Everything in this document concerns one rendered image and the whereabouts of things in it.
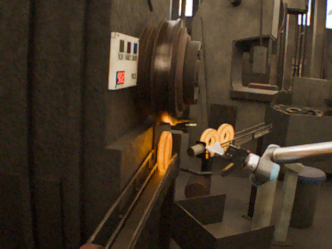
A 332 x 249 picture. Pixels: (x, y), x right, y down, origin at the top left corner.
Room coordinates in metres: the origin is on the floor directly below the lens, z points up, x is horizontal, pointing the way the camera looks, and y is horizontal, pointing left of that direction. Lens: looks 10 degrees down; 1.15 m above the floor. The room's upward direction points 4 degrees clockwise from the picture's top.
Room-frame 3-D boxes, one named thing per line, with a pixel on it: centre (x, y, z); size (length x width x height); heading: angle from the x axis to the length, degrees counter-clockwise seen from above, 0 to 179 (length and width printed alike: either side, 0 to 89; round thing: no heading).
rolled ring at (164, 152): (1.49, 0.00, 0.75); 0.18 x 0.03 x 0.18; 170
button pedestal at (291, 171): (2.03, -0.85, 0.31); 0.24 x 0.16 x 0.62; 170
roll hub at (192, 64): (1.47, -0.11, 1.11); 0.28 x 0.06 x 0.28; 170
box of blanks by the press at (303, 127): (3.68, -1.70, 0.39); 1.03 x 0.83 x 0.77; 95
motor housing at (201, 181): (1.79, -0.20, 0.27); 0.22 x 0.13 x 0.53; 170
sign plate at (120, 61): (1.17, 0.15, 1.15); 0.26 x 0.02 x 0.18; 170
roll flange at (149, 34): (1.50, 0.07, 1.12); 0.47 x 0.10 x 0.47; 170
